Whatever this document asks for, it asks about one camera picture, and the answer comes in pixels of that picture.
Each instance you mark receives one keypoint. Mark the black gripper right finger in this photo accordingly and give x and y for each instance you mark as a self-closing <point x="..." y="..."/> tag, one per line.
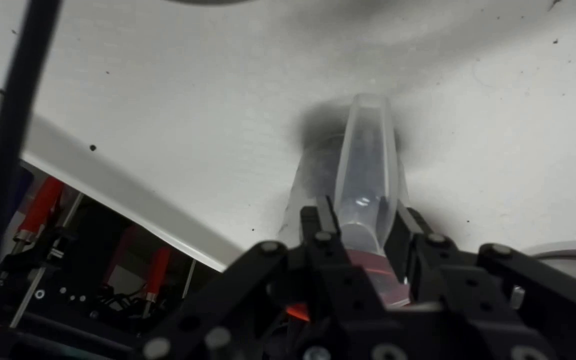
<point x="474" y="281"/>

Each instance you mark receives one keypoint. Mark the clear plastic measuring jug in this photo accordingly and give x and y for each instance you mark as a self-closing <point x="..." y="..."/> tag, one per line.
<point x="364" y="161"/>

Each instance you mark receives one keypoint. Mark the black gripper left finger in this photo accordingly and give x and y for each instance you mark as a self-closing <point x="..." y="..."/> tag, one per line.
<point x="314" y="267"/>

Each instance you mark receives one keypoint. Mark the black perforated workbench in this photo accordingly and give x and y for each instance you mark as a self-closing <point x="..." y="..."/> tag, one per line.
<point x="89" y="292"/>

